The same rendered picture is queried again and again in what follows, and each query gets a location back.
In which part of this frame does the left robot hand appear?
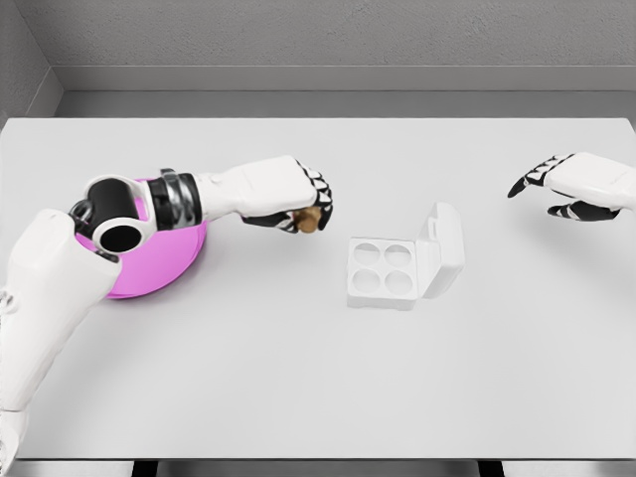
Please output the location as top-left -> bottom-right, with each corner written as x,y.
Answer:
239,154 -> 336,236

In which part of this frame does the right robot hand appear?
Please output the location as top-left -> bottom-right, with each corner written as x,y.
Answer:
507,152 -> 625,223

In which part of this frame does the brown egg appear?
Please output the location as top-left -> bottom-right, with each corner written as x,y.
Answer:
292,208 -> 320,236

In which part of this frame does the white egg box with lid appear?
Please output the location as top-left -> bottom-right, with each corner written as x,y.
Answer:
345,200 -> 467,313

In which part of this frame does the pink round bowl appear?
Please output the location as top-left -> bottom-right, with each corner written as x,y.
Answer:
76,176 -> 210,301

